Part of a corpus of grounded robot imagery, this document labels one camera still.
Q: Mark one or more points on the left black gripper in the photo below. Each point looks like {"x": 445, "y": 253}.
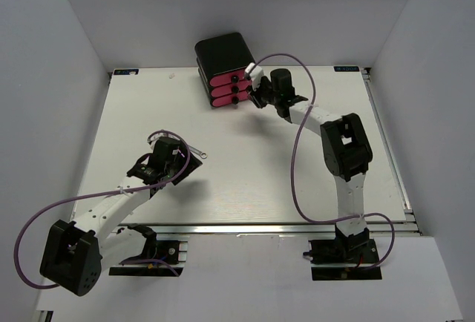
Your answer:
{"x": 194, "y": 163}

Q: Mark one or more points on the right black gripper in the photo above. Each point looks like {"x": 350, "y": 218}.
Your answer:
{"x": 254, "y": 95}

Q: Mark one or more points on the silver wrench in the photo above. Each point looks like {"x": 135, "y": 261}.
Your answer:
{"x": 201, "y": 154}

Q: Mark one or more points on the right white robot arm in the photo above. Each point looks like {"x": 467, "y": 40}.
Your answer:
{"x": 345, "y": 146}

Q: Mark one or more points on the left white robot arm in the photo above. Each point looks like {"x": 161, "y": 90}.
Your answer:
{"x": 77, "y": 252}

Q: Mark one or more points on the black drawer cabinet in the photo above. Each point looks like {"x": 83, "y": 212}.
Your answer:
{"x": 222, "y": 54}

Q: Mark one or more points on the right blue label sticker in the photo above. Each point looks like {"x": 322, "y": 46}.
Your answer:
{"x": 346, "y": 68}

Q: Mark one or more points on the blue label sticker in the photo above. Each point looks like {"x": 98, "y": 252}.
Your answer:
{"x": 346, "y": 68}
{"x": 125, "y": 72}

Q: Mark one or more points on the left blue label sticker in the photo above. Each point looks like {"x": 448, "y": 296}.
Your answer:
{"x": 125, "y": 72}

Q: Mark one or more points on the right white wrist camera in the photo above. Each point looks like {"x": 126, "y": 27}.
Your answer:
{"x": 254, "y": 74}

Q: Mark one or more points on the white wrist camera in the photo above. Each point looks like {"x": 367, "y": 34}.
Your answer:
{"x": 152, "y": 138}
{"x": 254, "y": 74}

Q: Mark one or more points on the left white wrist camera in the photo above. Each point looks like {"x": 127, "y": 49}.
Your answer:
{"x": 152, "y": 138}

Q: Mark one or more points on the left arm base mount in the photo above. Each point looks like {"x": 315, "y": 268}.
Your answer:
{"x": 162, "y": 255}

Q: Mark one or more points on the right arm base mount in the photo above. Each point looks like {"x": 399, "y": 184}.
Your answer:
{"x": 330, "y": 263}

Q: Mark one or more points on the aluminium table rail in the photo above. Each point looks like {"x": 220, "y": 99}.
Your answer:
{"x": 374, "y": 227}

